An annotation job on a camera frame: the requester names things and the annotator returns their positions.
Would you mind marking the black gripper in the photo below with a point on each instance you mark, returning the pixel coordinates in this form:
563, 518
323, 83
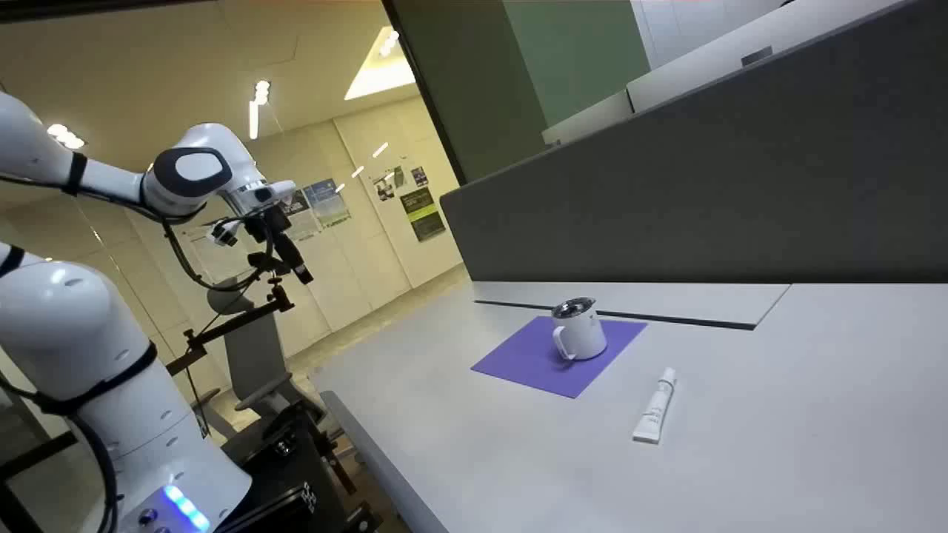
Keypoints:
270, 225

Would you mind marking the white tube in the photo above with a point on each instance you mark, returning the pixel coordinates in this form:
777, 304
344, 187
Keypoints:
657, 413

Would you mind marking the wall poster blue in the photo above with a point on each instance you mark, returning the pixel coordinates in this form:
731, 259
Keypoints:
328, 203

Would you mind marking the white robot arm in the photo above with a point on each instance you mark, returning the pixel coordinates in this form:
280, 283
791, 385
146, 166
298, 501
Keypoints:
80, 348

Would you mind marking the wall poster green black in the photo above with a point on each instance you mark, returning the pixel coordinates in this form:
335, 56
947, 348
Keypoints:
423, 213

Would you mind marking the grey desk divider panel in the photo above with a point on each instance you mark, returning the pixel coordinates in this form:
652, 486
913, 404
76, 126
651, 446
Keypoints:
826, 163

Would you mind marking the purple mat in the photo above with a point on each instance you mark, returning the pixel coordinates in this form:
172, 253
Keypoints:
531, 360

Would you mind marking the white mug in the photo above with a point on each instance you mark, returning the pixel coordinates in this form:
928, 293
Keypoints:
580, 329

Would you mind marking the grey chair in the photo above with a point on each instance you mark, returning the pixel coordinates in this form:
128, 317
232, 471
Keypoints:
255, 360

